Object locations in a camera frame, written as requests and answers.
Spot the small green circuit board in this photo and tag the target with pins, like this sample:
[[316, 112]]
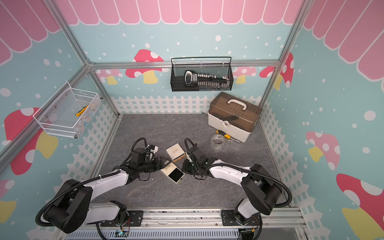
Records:
[[122, 234]]

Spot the white wire wall basket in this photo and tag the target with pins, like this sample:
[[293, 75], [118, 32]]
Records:
[[58, 115]]

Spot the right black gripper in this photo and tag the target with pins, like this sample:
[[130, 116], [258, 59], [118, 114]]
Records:
[[184, 167]]

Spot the clear tape roll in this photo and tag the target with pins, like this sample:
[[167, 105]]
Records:
[[217, 141]]

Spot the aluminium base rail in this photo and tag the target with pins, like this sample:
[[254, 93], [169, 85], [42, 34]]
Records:
[[201, 224]]

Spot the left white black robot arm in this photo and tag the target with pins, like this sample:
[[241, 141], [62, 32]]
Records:
[[72, 206]]

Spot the cream tan-drawer jewelry box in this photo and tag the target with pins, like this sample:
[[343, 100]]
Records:
[[189, 157]]

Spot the black wire wall basket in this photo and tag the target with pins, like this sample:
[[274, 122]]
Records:
[[219, 66]]

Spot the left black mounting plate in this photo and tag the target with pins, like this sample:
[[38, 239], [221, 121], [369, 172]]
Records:
[[132, 218]]

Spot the brown lid white toolbox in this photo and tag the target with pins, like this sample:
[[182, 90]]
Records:
[[234, 116]]

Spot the black mounting plate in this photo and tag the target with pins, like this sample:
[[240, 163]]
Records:
[[132, 218], [233, 218]]

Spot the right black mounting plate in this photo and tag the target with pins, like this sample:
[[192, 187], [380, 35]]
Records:
[[233, 218]]

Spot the black socket bit set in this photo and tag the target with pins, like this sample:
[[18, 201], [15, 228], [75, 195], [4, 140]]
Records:
[[206, 82]]

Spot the yellow black utility knife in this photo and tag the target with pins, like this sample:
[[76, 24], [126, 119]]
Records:
[[79, 113]]

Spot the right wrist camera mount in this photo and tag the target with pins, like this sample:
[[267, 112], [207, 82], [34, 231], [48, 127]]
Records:
[[196, 154]]

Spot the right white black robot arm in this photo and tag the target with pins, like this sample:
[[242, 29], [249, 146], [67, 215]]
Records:
[[264, 193]]

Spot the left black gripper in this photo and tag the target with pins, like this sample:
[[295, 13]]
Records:
[[161, 162]]

